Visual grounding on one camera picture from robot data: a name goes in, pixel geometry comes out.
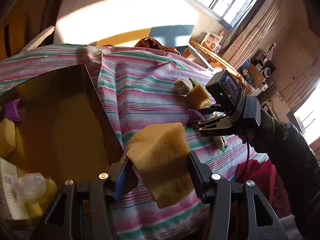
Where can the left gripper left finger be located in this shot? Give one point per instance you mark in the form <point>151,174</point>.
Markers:
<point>83,210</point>

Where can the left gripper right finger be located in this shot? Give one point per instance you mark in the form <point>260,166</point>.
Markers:
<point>256,218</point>

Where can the cream blue sock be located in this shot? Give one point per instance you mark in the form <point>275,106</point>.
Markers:
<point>183,86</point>

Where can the yellow sponge block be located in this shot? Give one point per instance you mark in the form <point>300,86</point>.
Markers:
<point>197,97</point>
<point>160,154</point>

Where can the right dark sleeve forearm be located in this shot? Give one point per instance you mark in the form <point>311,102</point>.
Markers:
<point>299,170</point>

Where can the right gloved hand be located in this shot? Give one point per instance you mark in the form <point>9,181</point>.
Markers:
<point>263,137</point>

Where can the cracker packet yellow label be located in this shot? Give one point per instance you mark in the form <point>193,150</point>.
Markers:
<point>221,143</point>

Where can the purple snack packet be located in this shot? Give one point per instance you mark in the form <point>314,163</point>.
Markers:
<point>195,116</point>

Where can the plastic ball in box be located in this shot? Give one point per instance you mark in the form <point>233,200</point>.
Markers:
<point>30,187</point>

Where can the red blanket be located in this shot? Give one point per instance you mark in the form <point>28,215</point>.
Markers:
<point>269,182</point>

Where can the cluttered shelf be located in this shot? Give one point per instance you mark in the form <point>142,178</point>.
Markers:
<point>257,71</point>

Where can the wooden side table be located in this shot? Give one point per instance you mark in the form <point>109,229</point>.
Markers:
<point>207,58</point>

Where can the white carton in box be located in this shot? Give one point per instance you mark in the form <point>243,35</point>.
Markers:
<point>11,208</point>

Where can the striped curtain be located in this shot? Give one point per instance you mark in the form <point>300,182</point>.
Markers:
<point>262,19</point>

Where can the white product box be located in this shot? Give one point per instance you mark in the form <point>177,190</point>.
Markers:
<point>211,40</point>

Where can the golden storage box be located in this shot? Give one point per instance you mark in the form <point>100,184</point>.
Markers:
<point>63,132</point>

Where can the striped bed sheet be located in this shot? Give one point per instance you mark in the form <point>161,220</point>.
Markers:
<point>136,88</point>

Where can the yellow sponge in box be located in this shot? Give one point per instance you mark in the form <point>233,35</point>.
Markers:
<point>7,137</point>

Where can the brown crumpled cloth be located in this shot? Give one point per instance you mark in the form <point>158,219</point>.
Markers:
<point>149,42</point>

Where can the purple packet in box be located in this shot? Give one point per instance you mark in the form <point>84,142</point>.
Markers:
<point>11,110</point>

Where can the black mounted camera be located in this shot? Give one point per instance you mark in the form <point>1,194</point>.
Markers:
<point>227,93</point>

